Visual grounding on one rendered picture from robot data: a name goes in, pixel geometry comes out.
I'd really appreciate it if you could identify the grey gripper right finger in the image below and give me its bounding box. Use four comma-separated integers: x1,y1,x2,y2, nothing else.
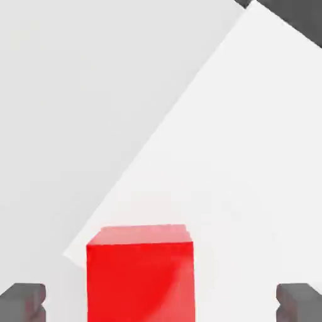
275,282,322,322

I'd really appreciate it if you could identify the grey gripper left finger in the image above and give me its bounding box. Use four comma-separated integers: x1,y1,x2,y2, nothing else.
0,282,47,322

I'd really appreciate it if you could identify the small red cube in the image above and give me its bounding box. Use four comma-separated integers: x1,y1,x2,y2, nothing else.
86,223,196,322

